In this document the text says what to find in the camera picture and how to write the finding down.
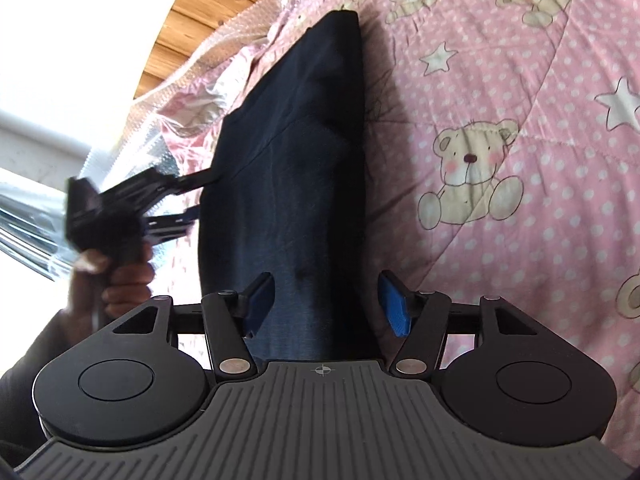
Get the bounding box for wooden headboard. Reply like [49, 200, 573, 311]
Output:
[134, 0, 312, 100]

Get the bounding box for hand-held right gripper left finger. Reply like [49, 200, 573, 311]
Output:
[112, 273, 276, 378]

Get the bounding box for pink bear print blanket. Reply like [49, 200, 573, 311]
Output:
[145, 0, 640, 458]

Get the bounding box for black pants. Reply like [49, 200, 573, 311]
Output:
[196, 10, 387, 365]

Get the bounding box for person's left forearm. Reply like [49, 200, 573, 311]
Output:
[0, 305, 106, 461]

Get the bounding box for clear bubble wrap sheet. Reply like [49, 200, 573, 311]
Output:
[0, 0, 313, 283]

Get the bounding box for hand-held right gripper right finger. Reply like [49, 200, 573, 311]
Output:
[377, 270, 532, 377]

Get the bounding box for person's left hand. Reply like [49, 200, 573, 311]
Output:
[69, 250, 157, 332]

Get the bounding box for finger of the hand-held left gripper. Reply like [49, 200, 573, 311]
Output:
[142, 167, 222, 211]
[143, 208, 197, 243]

